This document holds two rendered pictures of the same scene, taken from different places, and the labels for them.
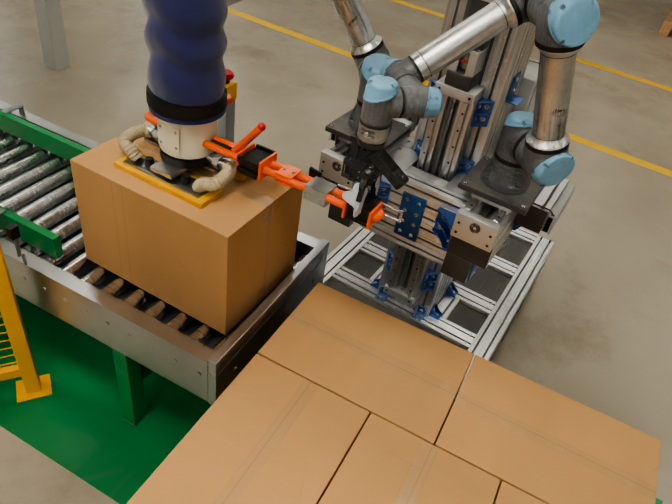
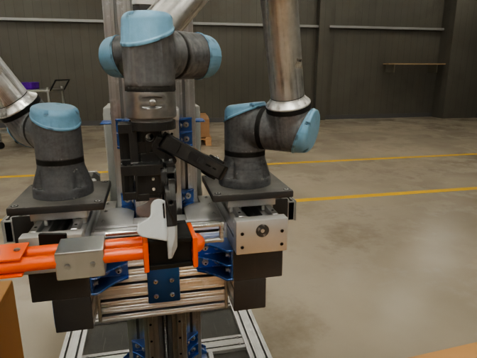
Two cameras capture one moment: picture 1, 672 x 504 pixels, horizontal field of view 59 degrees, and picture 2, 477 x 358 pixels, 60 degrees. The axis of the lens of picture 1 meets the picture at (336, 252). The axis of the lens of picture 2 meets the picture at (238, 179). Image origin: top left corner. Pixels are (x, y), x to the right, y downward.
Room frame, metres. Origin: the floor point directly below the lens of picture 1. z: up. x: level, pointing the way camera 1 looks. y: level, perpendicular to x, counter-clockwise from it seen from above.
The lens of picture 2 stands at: (0.75, 0.25, 1.35)
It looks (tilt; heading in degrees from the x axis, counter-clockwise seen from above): 15 degrees down; 322
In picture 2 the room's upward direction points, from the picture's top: straight up
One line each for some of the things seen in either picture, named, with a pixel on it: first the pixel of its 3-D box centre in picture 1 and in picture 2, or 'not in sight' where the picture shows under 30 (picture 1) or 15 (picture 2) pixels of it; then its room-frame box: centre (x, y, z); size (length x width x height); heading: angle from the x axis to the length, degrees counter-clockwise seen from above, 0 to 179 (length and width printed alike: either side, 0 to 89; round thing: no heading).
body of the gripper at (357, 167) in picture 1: (365, 158); (149, 159); (1.33, -0.03, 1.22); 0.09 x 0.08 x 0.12; 67
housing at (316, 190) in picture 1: (320, 191); (81, 256); (1.37, 0.07, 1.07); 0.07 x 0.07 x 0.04; 66
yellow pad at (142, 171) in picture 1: (167, 173); not in sight; (1.47, 0.54, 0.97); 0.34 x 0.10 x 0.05; 66
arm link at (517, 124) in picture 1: (522, 135); (247, 125); (1.65, -0.49, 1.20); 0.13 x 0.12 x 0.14; 22
